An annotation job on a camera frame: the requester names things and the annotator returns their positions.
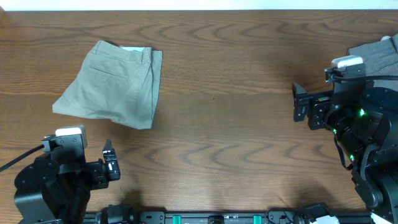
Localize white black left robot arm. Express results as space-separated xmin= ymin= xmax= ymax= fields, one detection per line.
xmin=14 ymin=134 xmax=121 ymax=223

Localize khaki green shorts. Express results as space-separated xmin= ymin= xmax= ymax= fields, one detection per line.
xmin=52 ymin=40 xmax=163 ymax=129

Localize grey shorts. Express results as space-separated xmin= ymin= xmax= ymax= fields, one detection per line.
xmin=348 ymin=35 xmax=397 ymax=77

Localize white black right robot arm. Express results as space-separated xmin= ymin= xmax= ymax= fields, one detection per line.
xmin=292 ymin=63 xmax=397 ymax=223

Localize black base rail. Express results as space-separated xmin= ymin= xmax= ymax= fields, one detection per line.
xmin=83 ymin=202 xmax=374 ymax=224

